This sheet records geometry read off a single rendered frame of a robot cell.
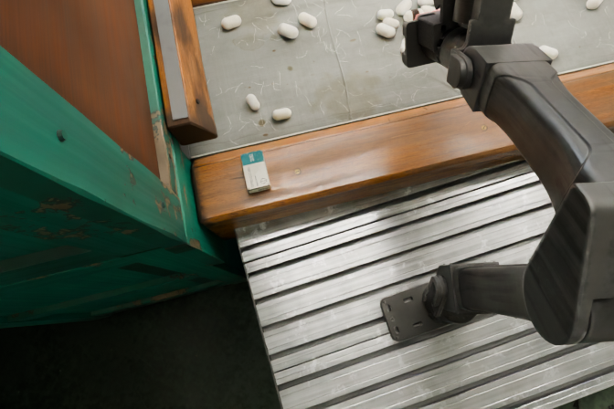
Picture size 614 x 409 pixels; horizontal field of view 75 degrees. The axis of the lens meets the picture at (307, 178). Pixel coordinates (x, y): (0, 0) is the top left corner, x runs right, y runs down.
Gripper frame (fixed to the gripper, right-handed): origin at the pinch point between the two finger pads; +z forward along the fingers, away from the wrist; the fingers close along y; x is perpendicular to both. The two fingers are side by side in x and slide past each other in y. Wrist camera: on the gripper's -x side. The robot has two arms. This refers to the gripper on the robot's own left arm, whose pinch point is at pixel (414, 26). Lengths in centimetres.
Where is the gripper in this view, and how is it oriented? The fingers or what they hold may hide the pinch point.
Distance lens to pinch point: 71.9
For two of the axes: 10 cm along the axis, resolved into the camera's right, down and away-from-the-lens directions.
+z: -1.8, -5.2, 8.4
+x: 1.6, 8.3, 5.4
